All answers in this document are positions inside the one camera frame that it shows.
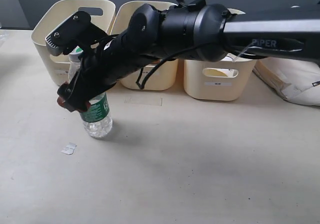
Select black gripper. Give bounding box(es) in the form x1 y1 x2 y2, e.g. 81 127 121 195
45 11 159 113

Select clear plastic water bottle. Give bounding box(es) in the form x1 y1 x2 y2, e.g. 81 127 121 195
68 46 113 139

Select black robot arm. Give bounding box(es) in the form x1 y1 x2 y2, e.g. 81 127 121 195
45 0 320 112

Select left cream plastic bin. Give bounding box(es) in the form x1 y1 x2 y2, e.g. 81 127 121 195
31 0 116 85

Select cream plastic bin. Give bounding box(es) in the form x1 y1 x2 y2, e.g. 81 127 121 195
183 8 258 101
31 0 116 85
110 0 178 91

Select clear tape strip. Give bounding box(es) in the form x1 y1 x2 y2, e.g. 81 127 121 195
124 95 163 107

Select small paper scrap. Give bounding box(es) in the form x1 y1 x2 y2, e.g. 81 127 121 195
61 142 77 155

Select middle cream plastic bin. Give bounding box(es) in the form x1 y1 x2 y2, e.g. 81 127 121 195
110 0 178 91

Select right cream plastic bin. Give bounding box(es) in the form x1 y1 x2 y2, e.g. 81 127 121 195
183 8 258 101

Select white fabric bag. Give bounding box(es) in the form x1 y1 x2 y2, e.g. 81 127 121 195
253 57 320 106

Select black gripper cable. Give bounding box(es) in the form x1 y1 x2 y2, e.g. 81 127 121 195
135 43 201 90

